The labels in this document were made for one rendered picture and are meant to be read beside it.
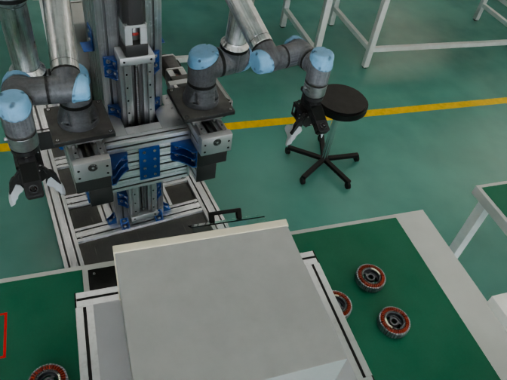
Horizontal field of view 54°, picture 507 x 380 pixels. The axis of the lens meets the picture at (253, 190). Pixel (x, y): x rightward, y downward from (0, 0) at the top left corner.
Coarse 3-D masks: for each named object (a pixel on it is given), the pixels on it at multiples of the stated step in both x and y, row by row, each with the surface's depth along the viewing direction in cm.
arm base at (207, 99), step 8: (192, 88) 198; (200, 88) 197; (208, 88) 198; (216, 88) 204; (184, 96) 203; (192, 96) 200; (200, 96) 199; (208, 96) 200; (216, 96) 205; (192, 104) 201; (200, 104) 201; (208, 104) 202; (216, 104) 205
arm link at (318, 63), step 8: (320, 48) 155; (312, 56) 153; (320, 56) 152; (328, 56) 153; (304, 64) 158; (312, 64) 154; (320, 64) 153; (328, 64) 153; (312, 72) 156; (320, 72) 155; (328, 72) 156; (312, 80) 158; (320, 80) 157; (328, 80) 160
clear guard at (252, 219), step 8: (248, 216) 167; (256, 216) 164; (264, 216) 162; (200, 224) 161; (208, 224) 158; (216, 224) 157; (224, 224) 158; (232, 224) 158; (240, 224) 159; (248, 224) 159
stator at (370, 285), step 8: (368, 264) 190; (360, 272) 186; (368, 272) 189; (376, 272) 188; (360, 280) 184; (368, 280) 186; (376, 280) 188; (384, 280) 185; (368, 288) 184; (376, 288) 183
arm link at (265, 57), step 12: (228, 0) 160; (240, 0) 158; (240, 12) 157; (252, 12) 157; (240, 24) 158; (252, 24) 156; (252, 36) 156; (264, 36) 155; (252, 48) 157; (264, 48) 154; (276, 48) 156; (252, 60) 156; (264, 60) 152; (276, 60) 155; (288, 60) 157; (264, 72) 156
